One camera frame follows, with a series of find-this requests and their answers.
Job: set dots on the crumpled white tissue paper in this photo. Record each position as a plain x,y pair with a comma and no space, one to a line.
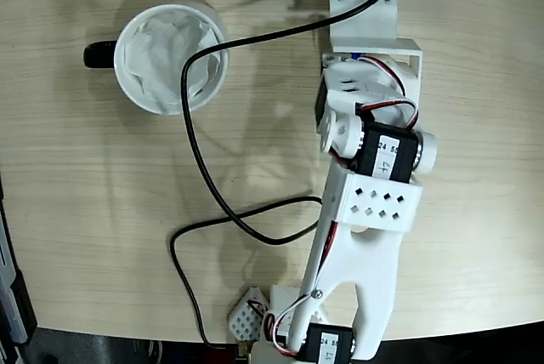
157,58

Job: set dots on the grey metal desk frame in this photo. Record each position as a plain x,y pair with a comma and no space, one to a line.
8,296

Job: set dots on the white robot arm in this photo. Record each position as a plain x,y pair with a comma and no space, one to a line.
365,262

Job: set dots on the white mount with black camera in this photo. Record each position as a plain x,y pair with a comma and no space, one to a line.
357,19

